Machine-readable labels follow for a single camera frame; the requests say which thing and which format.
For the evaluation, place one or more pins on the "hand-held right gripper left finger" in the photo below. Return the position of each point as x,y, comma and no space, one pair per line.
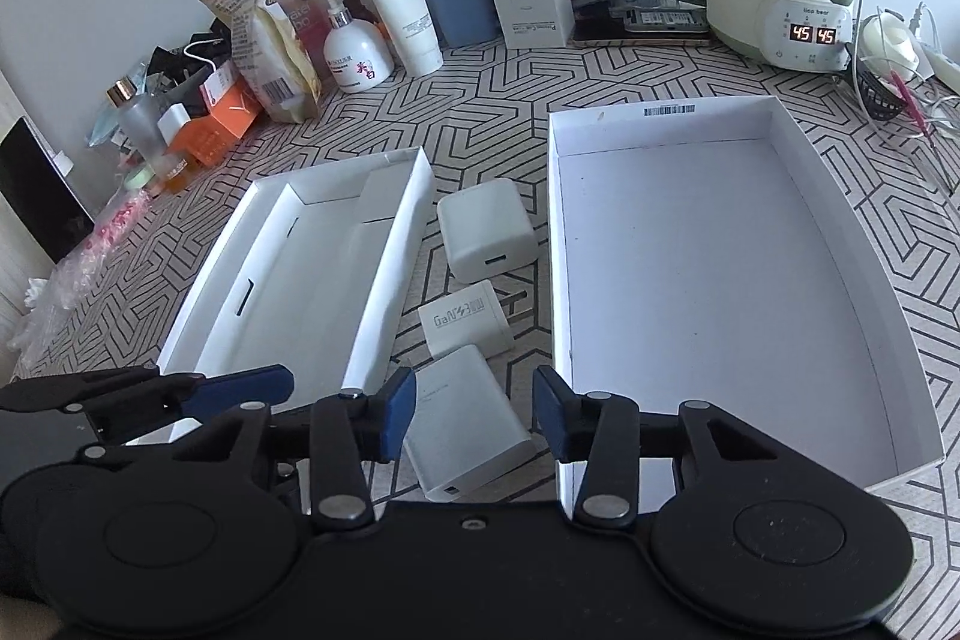
401,404

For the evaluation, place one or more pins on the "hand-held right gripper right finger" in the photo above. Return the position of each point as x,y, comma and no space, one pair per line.
547,415

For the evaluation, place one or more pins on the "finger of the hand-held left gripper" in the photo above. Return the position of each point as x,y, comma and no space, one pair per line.
244,389

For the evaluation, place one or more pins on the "long white charger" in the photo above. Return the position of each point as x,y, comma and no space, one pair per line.
465,422

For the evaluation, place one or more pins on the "small printed white charger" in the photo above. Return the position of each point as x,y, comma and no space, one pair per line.
465,321

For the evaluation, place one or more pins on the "white tablet box base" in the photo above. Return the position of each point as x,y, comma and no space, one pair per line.
315,280

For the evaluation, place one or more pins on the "large square white charger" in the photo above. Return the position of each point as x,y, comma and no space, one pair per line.
484,231

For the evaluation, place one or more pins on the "white tablet box lid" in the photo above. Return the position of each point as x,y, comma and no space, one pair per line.
712,280

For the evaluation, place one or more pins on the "patterned desktop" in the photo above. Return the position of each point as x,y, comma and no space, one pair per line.
675,78

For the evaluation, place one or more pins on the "pink plastic bag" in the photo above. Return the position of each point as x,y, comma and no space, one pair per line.
112,227

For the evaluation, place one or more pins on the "black tablet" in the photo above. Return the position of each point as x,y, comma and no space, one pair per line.
41,190

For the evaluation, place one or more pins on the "glass bottle with copper cap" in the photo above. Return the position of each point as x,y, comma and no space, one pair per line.
139,119

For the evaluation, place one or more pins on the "small white orange box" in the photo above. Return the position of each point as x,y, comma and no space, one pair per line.
223,84

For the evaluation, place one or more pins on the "pile of black clips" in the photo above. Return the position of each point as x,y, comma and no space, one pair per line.
176,63

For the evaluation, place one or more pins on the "beige snack bag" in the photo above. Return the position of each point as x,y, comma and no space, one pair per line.
266,48

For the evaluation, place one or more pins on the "white pump bottle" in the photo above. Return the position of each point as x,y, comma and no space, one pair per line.
356,51

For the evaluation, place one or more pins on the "blue pen holder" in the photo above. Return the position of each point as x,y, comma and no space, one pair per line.
461,6

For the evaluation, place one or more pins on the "small black mesh basket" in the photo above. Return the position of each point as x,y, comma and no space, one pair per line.
879,93

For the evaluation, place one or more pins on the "white round device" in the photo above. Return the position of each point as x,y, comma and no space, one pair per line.
889,44

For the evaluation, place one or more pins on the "white power strip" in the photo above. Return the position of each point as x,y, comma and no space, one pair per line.
941,55

